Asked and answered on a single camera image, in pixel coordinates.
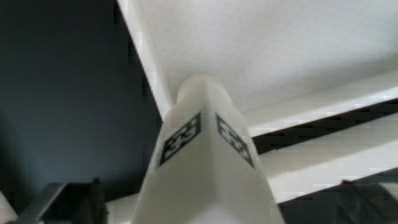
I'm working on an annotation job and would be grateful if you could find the white desk tabletop tray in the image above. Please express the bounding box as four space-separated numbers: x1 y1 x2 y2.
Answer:
116 0 398 135

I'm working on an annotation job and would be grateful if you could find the white U-shaped obstacle fence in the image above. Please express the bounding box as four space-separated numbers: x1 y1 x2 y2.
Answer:
107 113 398 224

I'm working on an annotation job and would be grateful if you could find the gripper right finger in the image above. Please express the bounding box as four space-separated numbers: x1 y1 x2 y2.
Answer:
281 179 398 224

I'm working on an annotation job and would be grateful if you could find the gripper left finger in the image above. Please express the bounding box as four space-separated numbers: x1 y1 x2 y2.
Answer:
11 179 109 224

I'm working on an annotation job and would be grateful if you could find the white desk leg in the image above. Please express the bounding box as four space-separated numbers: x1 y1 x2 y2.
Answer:
132 75 285 224

